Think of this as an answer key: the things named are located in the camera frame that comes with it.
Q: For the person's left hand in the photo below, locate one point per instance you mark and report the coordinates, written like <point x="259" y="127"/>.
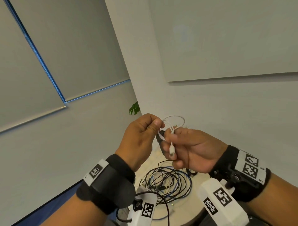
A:
<point x="137" y="142"/>

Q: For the round white table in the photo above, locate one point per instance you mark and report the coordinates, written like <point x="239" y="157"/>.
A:
<point x="186" y="205"/>

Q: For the person's right hand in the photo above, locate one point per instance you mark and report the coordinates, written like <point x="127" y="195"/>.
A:
<point x="200" y="151"/>

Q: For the large leafy green plant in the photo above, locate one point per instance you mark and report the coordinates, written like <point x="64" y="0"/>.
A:
<point x="135" y="108"/>

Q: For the white wall whiteboard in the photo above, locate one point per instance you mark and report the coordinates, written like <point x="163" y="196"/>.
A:
<point x="221" y="39"/>

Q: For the person's left forearm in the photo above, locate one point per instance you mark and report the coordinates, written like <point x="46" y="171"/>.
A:
<point x="76" y="214"/>

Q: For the black marker wristband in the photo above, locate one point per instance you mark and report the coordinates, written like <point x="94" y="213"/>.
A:
<point x="223" y="163"/>
<point x="111" y="186"/>

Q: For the person's right forearm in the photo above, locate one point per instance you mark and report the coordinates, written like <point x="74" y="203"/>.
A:
<point x="277" y="205"/>

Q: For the person's dark trousers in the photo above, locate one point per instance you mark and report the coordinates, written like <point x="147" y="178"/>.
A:
<point x="200" y="220"/>

